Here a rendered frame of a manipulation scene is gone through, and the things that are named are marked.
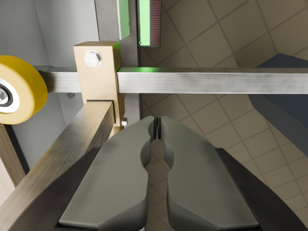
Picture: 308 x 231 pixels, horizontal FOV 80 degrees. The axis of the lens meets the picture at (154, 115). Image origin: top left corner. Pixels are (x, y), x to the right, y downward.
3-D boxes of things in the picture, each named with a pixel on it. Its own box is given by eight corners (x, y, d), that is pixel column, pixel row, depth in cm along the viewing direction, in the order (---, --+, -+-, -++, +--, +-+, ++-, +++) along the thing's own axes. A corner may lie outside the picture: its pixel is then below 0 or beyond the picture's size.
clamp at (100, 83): (123, 41, 27) (117, 45, 22) (129, 122, 33) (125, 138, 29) (81, 41, 27) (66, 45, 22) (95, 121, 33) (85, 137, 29)
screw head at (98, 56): (101, 49, 23) (98, 51, 22) (103, 66, 24) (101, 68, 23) (84, 49, 23) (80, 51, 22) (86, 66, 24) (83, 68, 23)
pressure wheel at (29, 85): (35, 35, 29) (-32, 44, 18) (80, 69, 31) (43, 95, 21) (14, 73, 31) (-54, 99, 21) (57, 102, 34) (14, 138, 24)
